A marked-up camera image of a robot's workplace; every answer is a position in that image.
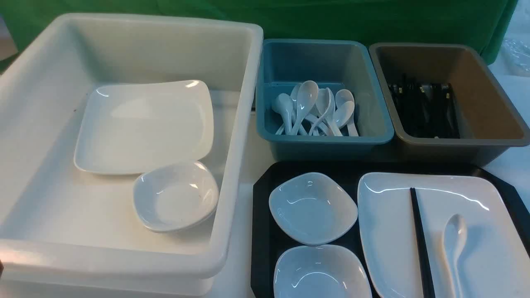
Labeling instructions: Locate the white bowl tray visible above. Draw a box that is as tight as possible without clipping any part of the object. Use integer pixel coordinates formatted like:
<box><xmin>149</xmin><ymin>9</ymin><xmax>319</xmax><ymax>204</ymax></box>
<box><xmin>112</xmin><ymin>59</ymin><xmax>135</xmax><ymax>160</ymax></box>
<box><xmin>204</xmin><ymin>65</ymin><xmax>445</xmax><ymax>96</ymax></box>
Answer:
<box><xmin>268</xmin><ymin>172</ymin><xmax>359</xmax><ymax>246</ymax></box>
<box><xmin>272</xmin><ymin>245</ymin><xmax>372</xmax><ymax>298</ymax></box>

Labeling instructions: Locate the black chopstick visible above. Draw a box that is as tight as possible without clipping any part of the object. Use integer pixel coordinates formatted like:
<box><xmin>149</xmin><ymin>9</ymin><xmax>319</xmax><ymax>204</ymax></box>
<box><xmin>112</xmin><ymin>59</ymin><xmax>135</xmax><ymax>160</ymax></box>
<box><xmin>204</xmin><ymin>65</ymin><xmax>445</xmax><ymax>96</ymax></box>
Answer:
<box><xmin>410</xmin><ymin>188</ymin><xmax>436</xmax><ymax>298</ymax></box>

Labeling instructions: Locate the large white rice plate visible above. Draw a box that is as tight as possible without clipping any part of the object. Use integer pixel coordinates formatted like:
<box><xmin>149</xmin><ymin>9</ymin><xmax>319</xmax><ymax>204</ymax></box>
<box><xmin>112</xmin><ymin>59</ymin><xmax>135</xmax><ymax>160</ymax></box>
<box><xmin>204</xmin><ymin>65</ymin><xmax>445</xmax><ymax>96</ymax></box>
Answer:
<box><xmin>357</xmin><ymin>172</ymin><xmax>530</xmax><ymax>298</ymax></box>

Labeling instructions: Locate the white square plate in tub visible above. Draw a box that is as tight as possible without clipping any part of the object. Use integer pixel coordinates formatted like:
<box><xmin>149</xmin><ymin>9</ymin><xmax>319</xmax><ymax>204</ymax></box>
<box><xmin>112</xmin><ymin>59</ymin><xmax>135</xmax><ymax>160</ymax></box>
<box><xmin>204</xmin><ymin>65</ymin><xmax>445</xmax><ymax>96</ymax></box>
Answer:
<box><xmin>73</xmin><ymin>80</ymin><xmax>214</xmax><ymax>175</ymax></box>

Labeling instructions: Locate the white spoon tall centre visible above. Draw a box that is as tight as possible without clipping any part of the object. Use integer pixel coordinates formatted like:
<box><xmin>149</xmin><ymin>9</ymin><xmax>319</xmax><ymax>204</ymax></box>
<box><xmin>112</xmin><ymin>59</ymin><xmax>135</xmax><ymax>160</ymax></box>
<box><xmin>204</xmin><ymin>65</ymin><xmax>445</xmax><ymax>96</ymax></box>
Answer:
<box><xmin>289</xmin><ymin>80</ymin><xmax>319</xmax><ymax>135</ymax></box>

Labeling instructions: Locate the black serving tray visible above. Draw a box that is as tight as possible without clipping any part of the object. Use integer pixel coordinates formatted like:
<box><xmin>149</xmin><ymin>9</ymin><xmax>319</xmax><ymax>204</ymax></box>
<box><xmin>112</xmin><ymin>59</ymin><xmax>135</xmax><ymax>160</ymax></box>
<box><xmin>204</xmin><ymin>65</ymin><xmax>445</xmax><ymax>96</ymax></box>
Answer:
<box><xmin>251</xmin><ymin>161</ymin><xmax>529</xmax><ymax>298</ymax></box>

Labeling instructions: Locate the white bowl in tub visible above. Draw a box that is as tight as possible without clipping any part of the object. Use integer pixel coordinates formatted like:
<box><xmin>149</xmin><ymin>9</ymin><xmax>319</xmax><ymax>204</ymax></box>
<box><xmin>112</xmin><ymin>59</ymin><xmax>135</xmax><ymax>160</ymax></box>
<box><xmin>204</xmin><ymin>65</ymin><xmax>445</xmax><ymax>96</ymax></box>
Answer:
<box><xmin>132</xmin><ymin>161</ymin><xmax>219</xmax><ymax>233</ymax></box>

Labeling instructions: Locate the teal plastic bin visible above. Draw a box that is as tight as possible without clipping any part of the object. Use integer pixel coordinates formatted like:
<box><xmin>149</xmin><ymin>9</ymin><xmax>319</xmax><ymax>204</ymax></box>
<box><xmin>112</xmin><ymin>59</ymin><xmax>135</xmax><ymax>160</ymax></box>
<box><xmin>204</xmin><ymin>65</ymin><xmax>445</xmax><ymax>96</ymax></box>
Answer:
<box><xmin>255</xmin><ymin>39</ymin><xmax>395</xmax><ymax>162</ymax></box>

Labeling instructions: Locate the large white plastic tub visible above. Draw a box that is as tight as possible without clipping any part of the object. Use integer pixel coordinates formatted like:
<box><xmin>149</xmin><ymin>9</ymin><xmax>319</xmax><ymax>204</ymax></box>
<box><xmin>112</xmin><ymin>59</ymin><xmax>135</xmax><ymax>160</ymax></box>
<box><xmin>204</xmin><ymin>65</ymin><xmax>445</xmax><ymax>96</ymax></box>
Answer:
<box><xmin>1</xmin><ymin>13</ymin><xmax>264</xmax><ymax>298</ymax></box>

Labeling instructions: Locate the black chopsticks bundle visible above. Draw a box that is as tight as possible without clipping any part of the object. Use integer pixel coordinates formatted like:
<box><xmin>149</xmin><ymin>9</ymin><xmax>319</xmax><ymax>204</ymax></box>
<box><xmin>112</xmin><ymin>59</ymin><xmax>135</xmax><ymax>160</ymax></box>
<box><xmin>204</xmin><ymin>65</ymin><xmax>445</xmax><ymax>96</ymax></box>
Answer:
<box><xmin>387</xmin><ymin>73</ymin><xmax>460</xmax><ymax>139</ymax></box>

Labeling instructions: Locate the grey-brown plastic bin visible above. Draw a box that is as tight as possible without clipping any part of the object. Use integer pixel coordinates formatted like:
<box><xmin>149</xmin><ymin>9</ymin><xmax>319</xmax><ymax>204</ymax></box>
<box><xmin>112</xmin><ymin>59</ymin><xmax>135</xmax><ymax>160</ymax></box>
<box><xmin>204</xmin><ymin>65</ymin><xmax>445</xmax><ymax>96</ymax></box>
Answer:
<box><xmin>369</xmin><ymin>42</ymin><xmax>529</xmax><ymax>166</ymax></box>

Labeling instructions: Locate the green backdrop cloth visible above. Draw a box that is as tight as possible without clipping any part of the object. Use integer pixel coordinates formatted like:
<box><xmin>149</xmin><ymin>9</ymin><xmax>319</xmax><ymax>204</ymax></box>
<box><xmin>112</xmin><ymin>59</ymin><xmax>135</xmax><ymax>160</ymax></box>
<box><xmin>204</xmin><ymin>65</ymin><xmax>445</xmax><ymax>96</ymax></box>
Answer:
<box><xmin>0</xmin><ymin>0</ymin><xmax>518</xmax><ymax>64</ymax></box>

